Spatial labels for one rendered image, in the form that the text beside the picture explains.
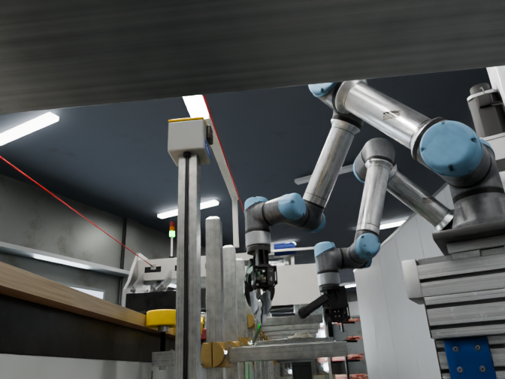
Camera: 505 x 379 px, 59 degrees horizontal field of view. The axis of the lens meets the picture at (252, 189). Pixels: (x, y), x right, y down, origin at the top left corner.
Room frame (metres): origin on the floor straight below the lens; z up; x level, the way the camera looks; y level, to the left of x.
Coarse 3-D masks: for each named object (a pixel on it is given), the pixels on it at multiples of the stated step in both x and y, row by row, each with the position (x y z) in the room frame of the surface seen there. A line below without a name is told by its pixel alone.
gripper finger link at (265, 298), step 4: (268, 292) 1.27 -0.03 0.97; (260, 296) 1.30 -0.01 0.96; (264, 296) 1.29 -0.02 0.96; (268, 296) 1.27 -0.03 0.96; (264, 300) 1.29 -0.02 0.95; (268, 300) 1.27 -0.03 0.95; (264, 304) 1.29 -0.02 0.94; (268, 304) 1.27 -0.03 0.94; (264, 308) 1.29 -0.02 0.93; (268, 308) 1.27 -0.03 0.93; (264, 312) 1.29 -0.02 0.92; (268, 312) 1.29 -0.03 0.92; (264, 316) 1.29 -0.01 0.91; (264, 320) 1.29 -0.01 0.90
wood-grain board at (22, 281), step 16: (0, 272) 0.52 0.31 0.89; (16, 272) 0.55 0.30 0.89; (0, 288) 0.54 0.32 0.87; (16, 288) 0.56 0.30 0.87; (32, 288) 0.59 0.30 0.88; (48, 288) 0.63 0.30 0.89; (64, 288) 0.68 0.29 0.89; (48, 304) 0.68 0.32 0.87; (64, 304) 0.69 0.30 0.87; (80, 304) 0.74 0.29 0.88; (96, 304) 0.80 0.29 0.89; (112, 304) 0.87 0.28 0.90; (112, 320) 0.92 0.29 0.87; (128, 320) 0.95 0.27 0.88; (144, 320) 1.06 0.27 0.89
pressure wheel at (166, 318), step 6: (150, 312) 1.04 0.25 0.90; (156, 312) 1.03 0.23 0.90; (162, 312) 1.03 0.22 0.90; (168, 312) 1.04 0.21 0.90; (174, 312) 1.05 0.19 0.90; (150, 318) 1.04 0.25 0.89; (156, 318) 1.03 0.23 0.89; (162, 318) 1.03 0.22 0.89; (168, 318) 1.04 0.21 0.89; (174, 318) 1.05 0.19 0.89; (150, 324) 1.04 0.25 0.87; (156, 324) 1.04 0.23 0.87; (162, 324) 1.04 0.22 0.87; (168, 324) 1.04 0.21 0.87; (174, 324) 1.05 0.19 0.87; (162, 330) 1.06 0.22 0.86; (168, 330) 1.07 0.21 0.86; (162, 336) 1.07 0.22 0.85; (162, 342) 1.07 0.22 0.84; (162, 348) 1.07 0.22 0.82
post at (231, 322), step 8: (224, 248) 1.26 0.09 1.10; (232, 248) 1.25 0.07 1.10; (224, 256) 1.26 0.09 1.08; (232, 256) 1.25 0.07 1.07; (224, 264) 1.26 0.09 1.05; (232, 264) 1.26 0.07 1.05; (224, 272) 1.26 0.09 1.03; (232, 272) 1.26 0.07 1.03; (224, 280) 1.26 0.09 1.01; (232, 280) 1.26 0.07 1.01; (224, 288) 1.26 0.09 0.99; (232, 288) 1.26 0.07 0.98; (224, 296) 1.26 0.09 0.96; (232, 296) 1.26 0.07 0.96; (224, 304) 1.26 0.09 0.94; (232, 304) 1.26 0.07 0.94; (224, 312) 1.26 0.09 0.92; (232, 312) 1.26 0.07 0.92; (224, 320) 1.26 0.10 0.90; (232, 320) 1.26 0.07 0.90; (232, 328) 1.26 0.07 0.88; (232, 336) 1.26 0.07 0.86; (232, 368) 1.26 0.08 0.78; (232, 376) 1.26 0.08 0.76
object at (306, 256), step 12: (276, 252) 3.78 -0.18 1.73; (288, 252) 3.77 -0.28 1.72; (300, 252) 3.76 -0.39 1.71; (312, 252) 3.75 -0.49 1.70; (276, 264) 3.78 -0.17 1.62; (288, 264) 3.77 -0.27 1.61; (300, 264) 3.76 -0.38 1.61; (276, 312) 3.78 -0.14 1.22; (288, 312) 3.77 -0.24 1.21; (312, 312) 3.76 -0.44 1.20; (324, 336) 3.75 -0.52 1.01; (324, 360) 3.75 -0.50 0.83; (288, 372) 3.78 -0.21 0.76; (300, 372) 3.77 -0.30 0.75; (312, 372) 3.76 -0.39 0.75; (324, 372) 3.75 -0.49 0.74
